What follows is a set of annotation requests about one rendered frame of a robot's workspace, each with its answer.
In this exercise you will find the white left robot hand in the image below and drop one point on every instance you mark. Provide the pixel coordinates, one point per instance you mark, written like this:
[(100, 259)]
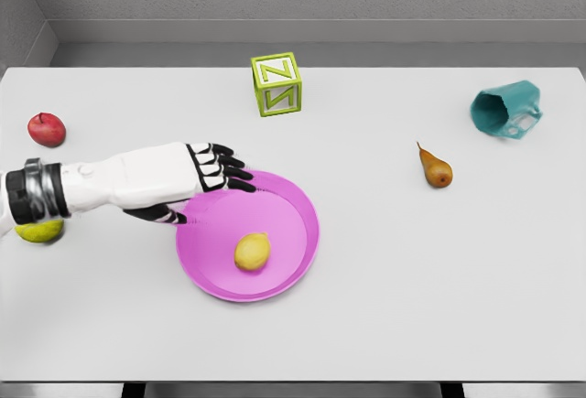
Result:
[(155, 174)]

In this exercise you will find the teal cup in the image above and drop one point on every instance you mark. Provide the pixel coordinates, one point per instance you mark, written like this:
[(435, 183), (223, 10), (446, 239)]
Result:
[(501, 107)]

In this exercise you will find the pink plate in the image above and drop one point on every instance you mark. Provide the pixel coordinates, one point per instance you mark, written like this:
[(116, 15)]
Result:
[(284, 219)]

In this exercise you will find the yellow lemon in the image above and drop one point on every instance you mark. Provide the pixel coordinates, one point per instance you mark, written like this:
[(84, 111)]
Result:
[(252, 251)]

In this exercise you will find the yellow-green fruit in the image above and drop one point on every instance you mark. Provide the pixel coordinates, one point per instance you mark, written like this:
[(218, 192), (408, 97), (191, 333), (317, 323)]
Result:
[(40, 232)]

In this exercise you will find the green letter block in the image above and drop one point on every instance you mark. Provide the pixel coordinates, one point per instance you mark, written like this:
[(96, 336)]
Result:
[(276, 84)]

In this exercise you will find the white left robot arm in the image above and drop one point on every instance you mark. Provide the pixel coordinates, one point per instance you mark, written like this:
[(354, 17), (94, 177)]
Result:
[(50, 187)]

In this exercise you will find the brown pear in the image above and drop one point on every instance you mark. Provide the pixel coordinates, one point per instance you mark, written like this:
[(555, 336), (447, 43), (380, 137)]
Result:
[(437, 169)]

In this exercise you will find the red apple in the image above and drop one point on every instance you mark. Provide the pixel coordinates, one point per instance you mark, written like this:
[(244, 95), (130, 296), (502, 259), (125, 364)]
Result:
[(46, 129)]

